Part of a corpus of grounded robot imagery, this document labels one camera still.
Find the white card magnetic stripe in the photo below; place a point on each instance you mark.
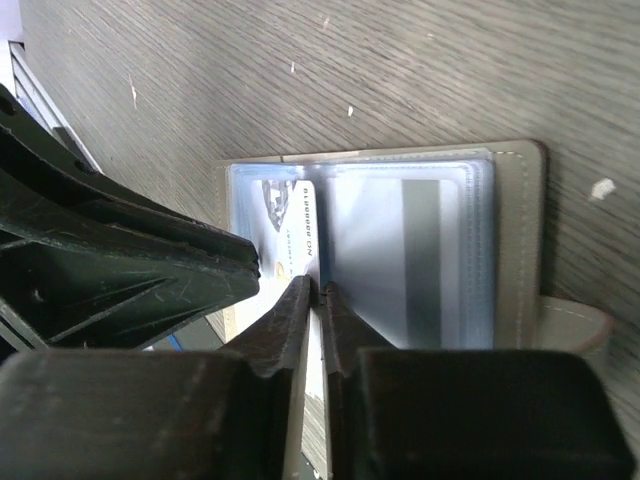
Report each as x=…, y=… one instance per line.
x=393, y=246

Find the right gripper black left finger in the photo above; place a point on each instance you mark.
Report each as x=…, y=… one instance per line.
x=232, y=413

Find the grey leather card holder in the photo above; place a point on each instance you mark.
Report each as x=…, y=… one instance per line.
x=501, y=193

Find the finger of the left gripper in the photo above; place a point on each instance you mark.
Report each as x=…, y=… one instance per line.
x=89, y=263

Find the white patterned credit card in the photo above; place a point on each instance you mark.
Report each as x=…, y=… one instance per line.
x=283, y=226

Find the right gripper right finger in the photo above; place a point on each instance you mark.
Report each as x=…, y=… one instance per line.
x=472, y=414

